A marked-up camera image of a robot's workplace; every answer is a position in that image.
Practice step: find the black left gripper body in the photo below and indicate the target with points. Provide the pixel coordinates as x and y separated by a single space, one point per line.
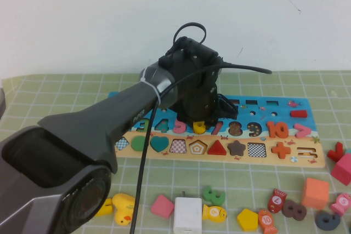
196 99

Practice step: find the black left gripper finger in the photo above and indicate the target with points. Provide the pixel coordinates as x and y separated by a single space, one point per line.
229 109

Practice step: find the yellow number six piece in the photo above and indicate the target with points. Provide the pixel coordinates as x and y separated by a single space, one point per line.
198 129

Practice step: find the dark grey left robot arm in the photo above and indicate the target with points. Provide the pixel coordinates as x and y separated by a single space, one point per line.
82 124

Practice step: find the pink number five piece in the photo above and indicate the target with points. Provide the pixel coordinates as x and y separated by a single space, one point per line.
179 128

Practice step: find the orange number ten piece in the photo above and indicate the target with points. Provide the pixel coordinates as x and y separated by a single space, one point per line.
271 131

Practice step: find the colourful wooden puzzle board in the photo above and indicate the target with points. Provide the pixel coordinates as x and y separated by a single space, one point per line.
208 162

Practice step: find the orange plus sign piece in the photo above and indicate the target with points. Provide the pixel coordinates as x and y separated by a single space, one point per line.
281 151

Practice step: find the red minus sign piece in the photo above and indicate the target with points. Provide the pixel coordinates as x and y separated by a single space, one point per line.
298 114

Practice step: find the pink greater-than sign piece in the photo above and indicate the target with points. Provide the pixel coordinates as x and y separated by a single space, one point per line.
307 131

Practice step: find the green number three piece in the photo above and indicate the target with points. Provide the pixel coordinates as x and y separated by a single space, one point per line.
209 193

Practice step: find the red less-than sign piece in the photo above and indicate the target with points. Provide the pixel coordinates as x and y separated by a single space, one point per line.
336 155

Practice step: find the brown number eight piece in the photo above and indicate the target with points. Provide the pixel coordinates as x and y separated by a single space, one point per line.
285 212

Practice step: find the teal angular wooden piece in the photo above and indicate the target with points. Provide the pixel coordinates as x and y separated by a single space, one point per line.
348 151

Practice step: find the yellow equals sign piece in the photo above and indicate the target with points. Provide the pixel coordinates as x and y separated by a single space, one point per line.
107 208

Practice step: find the slate grey number nine piece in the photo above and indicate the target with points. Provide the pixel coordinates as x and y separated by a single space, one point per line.
319 224

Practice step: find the brown star block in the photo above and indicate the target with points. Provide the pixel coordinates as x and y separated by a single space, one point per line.
236 148

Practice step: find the red triangle block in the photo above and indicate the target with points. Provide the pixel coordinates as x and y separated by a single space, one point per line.
217 150

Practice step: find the white zip tie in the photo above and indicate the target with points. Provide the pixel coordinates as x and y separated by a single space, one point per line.
152 88

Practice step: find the green checked tablecloth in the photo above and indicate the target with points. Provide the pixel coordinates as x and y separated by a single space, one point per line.
274 86

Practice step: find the teal heart block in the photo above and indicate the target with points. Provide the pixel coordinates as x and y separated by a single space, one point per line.
159 143

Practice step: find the green circle block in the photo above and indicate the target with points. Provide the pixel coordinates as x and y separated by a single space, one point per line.
138 144

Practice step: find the red fish number seven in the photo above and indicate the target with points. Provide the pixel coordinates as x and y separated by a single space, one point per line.
276 201

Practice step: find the yellow fish number nine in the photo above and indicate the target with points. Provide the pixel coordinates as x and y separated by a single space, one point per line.
214 213

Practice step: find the white USB charger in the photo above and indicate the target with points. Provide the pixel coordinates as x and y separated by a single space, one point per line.
187 213

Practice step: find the pink flat square block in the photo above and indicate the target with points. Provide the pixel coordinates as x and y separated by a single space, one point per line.
162 207

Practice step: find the yellow pentagon block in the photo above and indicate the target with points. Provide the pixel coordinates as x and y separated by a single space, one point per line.
247 221

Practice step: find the orange fish number ten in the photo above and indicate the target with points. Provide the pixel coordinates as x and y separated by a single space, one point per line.
266 221

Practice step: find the orange wooden cube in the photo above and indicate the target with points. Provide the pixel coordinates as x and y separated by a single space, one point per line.
314 193

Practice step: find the crimson wooden cube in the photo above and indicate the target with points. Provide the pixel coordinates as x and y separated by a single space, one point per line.
342 169

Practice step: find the yellow rubber duck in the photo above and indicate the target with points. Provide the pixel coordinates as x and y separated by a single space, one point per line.
123 206

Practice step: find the pink fish number five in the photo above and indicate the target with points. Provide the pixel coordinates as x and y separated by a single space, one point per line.
342 202

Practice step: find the grey object at table edge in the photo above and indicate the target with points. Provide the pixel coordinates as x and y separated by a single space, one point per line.
2 101

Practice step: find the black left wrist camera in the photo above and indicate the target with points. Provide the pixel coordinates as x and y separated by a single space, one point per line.
192 53

